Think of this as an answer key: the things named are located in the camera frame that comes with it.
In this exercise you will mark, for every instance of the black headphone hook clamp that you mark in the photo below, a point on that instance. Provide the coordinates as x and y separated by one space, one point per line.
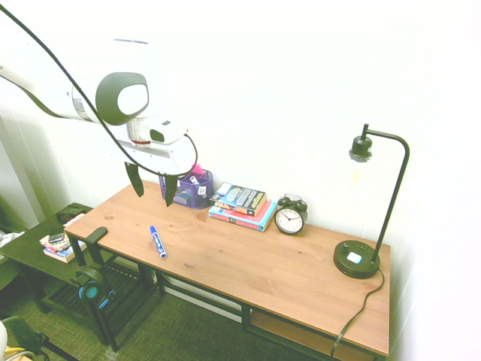
95 235

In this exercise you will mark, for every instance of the black twin-bell alarm clock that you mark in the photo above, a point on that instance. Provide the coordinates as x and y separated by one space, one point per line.
288 220

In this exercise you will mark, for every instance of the blue marker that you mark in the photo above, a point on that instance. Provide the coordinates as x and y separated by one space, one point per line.
158 242

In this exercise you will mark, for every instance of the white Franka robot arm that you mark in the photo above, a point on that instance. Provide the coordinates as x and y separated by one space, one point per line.
56 86

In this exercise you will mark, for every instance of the purple mesh desk organizer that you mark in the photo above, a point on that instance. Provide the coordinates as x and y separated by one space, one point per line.
195 197

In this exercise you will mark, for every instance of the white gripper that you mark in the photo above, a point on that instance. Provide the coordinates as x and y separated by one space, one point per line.
165 156

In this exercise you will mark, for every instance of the black paperback book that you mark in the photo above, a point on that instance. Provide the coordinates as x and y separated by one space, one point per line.
240 197

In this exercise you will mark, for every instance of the red book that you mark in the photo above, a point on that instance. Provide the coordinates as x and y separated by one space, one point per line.
267 211

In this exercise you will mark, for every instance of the blue book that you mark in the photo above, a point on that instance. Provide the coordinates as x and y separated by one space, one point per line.
240 222

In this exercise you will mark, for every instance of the pink paper sheet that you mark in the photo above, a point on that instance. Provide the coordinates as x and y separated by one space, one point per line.
198 170

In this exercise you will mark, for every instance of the white marker with black band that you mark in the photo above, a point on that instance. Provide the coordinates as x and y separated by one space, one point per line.
194 180

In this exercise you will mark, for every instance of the pink magazine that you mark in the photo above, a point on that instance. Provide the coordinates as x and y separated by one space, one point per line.
50 245

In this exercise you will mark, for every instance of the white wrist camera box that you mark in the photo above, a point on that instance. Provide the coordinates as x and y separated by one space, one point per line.
169 129

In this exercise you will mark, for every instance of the clear light bulb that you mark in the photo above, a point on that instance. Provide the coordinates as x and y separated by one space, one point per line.
355 175

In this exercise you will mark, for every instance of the black mobile phone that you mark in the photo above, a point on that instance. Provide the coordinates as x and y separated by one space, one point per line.
56 237

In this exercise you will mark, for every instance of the crinkled grey plastic bag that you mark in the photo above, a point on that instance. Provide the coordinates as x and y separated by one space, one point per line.
9 237

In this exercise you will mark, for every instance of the white thick book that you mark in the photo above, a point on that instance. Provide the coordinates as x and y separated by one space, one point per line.
64 255

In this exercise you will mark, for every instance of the wooden desk with black frame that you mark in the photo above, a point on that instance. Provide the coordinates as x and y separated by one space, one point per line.
244 263

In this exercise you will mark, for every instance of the dark side table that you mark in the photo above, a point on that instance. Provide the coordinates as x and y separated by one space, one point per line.
22 252

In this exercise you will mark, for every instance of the black and blue headphones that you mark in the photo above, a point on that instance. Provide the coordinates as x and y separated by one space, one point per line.
90 289

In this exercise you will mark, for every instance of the black desk lamp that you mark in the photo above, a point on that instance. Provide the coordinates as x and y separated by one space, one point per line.
353 263

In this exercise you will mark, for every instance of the red and white booklet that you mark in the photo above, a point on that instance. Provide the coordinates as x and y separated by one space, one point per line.
75 219

